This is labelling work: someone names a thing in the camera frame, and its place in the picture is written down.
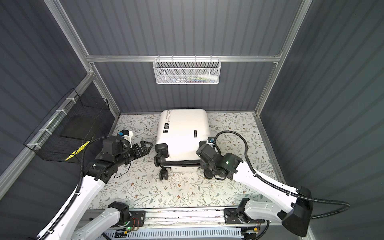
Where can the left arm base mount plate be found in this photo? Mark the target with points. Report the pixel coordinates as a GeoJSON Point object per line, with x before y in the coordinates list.
{"type": "Point", "coordinates": [137, 219]}

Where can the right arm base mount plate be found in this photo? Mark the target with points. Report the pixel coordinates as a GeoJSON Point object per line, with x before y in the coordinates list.
{"type": "Point", "coordinates": [232, 217]}

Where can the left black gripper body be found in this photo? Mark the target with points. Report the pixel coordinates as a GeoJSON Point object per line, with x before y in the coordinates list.
{"type": "Point", "coordinates": [135, 152]}

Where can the white tube in basket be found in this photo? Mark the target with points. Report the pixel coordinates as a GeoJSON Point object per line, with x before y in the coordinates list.
{"type": "Point", "coordinates": [208, 78]}

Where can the white wire mesh basket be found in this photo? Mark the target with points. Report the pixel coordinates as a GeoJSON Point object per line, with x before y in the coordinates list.
{"type": "Point", "coordinates": [184, 72]}

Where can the white perforated vent panel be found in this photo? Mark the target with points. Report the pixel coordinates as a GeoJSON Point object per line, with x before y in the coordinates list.
{"type": "Point", "coordinates": [222, 233]}

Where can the black carry-on suitcase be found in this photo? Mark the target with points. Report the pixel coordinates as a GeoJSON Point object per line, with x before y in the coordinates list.
{"type": "Point", "coordinates": [179, 135]}

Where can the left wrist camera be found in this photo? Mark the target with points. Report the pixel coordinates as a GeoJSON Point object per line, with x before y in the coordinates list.
{"type": "Point", "coordinates": [127, 135]}

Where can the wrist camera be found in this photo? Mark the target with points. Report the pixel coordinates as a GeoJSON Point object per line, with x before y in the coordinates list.
{"type": "Point", "coordinates": [211, 141]}
{"type": "Point", "coordinates": [127, 135]}

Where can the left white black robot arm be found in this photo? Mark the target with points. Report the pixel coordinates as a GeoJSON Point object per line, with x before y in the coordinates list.
{"type": "Point", "coordinates": [117, 150]}

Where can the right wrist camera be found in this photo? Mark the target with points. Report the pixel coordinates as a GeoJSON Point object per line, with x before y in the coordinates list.
{"type": "Point", "coordinates": [211, 141]}

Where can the aluminium front rail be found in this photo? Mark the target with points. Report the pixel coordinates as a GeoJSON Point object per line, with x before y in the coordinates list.
{"type": "Point", "coordinates": [205, 216]}

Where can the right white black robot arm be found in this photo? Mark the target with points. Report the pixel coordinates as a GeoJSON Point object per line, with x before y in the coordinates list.
{"type": "Point", "coordinates": [293, 208]}

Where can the yellow black striped item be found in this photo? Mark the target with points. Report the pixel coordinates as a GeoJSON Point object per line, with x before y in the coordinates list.
{"type": "Point", "coordinates": [80, 149]}

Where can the black wire mesh basket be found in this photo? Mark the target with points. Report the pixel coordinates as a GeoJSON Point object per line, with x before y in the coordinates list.
{"type": "Point", "coordinates": [82, 118]}

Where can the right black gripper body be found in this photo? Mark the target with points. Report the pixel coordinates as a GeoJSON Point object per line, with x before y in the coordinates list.
{"type": "Point", "coordinates": [204, 165]}

